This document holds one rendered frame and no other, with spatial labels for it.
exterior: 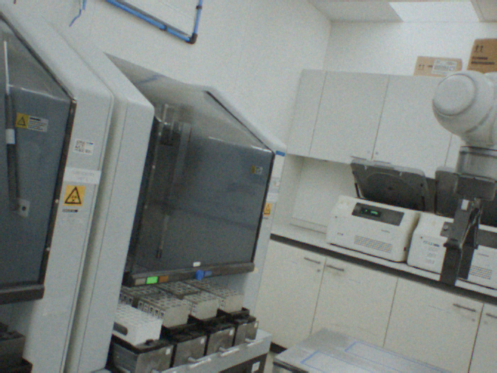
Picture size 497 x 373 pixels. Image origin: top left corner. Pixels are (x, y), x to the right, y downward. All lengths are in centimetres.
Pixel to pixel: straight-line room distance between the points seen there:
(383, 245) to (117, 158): 248
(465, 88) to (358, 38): 360
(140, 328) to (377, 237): 234
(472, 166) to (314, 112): 306
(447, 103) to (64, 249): 85
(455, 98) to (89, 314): 95
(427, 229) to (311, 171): 134
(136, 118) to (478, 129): 77
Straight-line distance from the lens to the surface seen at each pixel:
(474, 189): 110
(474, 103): 91
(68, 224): 121
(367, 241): 351
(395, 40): 437
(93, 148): 121
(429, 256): 341
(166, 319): 153
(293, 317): 378
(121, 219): 130
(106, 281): 133
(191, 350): 155
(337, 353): 166
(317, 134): 403
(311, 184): 438
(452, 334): 342
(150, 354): 141
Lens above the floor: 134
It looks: 3 degrees down
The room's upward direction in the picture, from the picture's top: 11 degrees clockwise
